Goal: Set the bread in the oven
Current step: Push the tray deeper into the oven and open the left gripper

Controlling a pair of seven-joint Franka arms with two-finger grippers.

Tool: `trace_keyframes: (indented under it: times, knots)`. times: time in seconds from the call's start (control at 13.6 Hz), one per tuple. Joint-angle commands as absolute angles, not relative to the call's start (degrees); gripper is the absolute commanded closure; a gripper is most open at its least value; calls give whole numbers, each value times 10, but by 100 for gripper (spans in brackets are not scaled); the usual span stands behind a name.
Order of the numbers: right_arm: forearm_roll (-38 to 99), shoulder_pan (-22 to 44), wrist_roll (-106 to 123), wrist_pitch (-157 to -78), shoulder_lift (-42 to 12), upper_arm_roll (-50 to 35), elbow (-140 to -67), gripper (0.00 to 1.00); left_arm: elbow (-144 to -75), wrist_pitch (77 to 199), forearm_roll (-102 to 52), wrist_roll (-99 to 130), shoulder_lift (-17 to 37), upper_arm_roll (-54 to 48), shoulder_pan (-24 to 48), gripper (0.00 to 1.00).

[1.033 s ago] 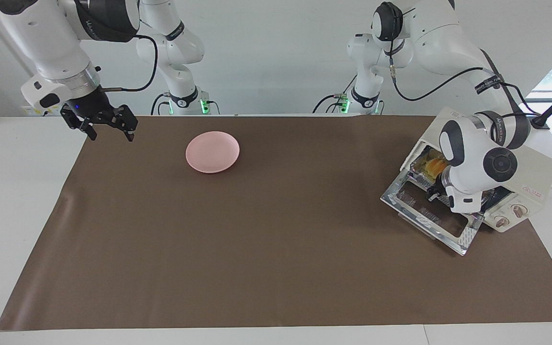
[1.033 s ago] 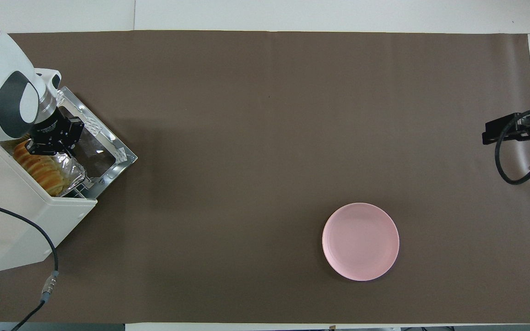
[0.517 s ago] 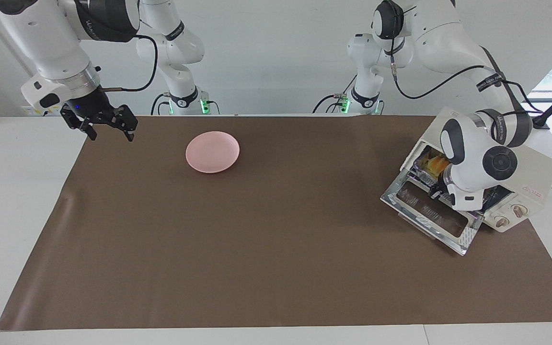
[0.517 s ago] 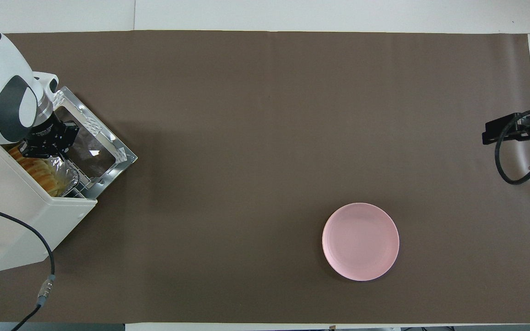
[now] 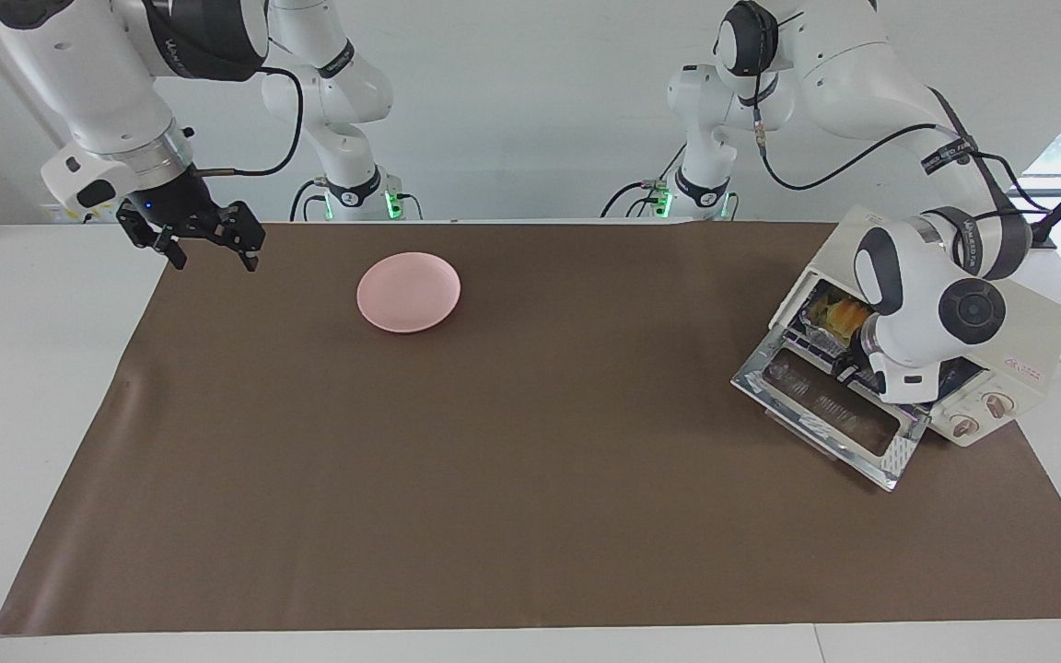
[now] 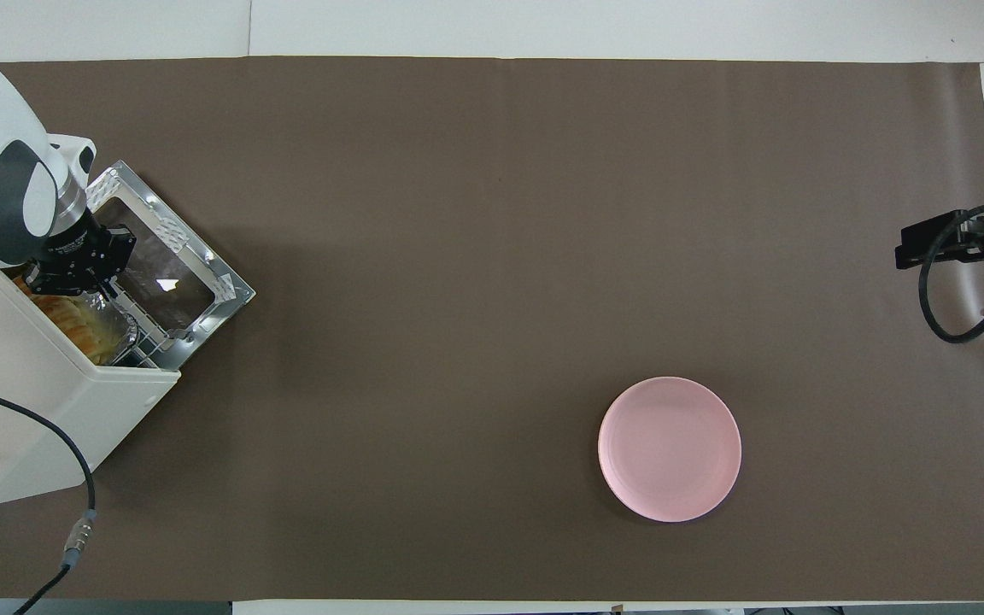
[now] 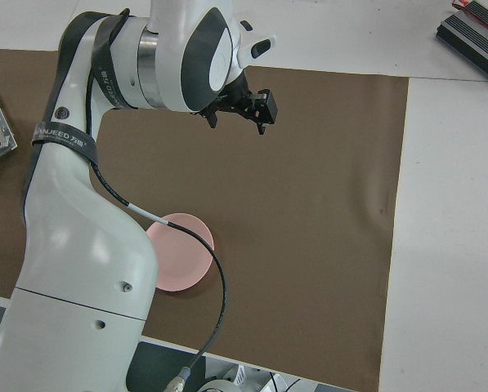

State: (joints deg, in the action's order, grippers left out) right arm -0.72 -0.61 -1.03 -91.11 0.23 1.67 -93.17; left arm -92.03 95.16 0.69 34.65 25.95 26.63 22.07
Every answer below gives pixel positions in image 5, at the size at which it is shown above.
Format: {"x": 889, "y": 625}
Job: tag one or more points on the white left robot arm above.
{"x": 922, "y": 276}

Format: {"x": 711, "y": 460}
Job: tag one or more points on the brown table mat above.
{"x": 586, "y": 534}

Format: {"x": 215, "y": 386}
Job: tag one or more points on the beige oven knob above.
{"x": 965, "y": 425}
{"x": 997, "y": 403}

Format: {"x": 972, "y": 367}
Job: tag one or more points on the white wall power socket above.
{"x": 59, "y": 216}

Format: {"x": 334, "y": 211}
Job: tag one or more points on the cream toaster oven body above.
{"x": 1037, "y": 322}

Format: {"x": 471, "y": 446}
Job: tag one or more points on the yellow braided bread loaf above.
{"x": 848, "y": 315}

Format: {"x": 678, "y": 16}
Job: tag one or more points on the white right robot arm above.
{"x": 98, "y": 83}

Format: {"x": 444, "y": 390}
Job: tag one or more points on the aluminium foil baking tray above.
{"x": 816, "y": 322}

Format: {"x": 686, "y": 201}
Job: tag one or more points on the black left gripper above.
{"x": 853, "y": 368}

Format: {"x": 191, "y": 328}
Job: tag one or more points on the pink round plate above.
{"x": 409, "y": 293}

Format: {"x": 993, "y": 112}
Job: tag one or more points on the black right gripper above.
{"x": 176, "y": 207}

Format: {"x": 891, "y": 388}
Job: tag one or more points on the glass oven door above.
{"x": 894, "y": 456}

